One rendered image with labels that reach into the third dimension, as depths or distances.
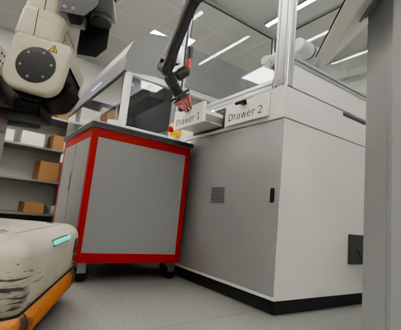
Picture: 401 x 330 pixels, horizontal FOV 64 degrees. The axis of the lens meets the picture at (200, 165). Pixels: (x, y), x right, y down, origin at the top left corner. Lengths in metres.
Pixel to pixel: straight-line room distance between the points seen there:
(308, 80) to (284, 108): 0.22
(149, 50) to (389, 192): 2.19
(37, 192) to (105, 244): 4.03
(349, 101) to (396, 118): 0.95
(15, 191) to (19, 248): 4.79
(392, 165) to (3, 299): 0.88
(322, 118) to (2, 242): 1.33
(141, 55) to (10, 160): 3.39
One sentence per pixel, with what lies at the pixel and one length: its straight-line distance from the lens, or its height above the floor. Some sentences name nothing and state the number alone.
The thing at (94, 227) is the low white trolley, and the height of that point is 0.25.
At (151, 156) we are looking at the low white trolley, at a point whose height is 0.64.
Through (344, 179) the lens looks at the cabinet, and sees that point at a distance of 1.72.
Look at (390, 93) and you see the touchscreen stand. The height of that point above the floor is 0.70.
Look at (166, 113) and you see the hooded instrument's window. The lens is 2.64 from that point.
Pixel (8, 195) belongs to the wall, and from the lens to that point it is 5.54.
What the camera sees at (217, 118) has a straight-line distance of 1.70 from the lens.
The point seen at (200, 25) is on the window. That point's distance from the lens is 2.30.
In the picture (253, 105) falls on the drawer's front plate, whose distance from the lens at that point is 1.53.
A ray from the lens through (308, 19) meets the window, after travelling 1.74.
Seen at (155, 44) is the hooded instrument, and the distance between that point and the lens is 2.75.
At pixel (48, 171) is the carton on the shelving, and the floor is 0.77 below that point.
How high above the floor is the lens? 0.36
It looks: 9 degrees up
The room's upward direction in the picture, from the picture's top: 6 degrees clockwise
